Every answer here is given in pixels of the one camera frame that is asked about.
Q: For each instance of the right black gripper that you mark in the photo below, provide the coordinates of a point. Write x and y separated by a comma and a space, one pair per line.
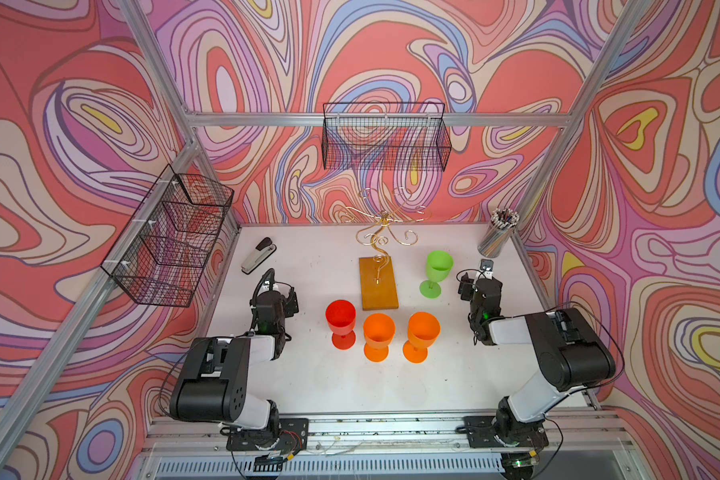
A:
465, 286

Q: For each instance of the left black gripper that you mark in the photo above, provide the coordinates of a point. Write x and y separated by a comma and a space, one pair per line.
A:
289, 304

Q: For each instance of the green wine glass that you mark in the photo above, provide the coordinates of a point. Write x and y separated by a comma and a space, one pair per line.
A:
438, 266

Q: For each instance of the red wine glass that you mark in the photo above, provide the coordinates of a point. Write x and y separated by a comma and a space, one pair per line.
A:
341, 319

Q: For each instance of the orange wine glass front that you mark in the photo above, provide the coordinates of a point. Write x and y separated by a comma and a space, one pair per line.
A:
423, 330

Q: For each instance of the orange wine glass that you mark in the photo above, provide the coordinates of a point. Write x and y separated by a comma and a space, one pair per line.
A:
378, 330
423, 330

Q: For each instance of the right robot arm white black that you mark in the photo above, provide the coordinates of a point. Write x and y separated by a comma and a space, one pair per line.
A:
570, 357

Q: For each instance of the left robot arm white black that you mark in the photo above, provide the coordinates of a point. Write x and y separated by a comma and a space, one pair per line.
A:
215, 372

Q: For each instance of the gold rack on wooden base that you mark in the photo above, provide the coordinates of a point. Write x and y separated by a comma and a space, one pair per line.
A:
383, 210

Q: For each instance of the grey black stapler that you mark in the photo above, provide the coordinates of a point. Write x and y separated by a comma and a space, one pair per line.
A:
263, 250

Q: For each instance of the clear cup of pencils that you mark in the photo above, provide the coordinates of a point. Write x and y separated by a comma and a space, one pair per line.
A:
503, 222

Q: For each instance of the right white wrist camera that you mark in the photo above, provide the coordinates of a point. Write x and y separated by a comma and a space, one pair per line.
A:
486, 268

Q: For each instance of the black wire basket left wall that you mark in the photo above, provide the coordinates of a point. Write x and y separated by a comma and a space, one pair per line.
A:
176, 227

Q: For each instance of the black wire basket wall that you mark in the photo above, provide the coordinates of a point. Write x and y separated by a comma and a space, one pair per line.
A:
385, 136
176, 227

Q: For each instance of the metal base rail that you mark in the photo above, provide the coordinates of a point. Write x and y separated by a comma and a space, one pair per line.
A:
572, 444

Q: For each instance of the black wire basket back wall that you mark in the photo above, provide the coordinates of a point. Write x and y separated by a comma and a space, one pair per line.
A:
385, 136

